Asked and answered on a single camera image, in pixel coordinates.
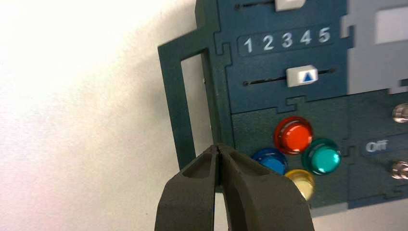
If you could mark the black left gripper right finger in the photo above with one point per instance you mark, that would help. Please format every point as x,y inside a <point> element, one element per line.
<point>264,201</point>

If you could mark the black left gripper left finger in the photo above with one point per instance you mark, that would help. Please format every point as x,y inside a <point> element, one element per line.
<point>188,194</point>

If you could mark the dark teal grey control box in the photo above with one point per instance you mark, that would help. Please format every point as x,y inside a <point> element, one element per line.
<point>280,98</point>

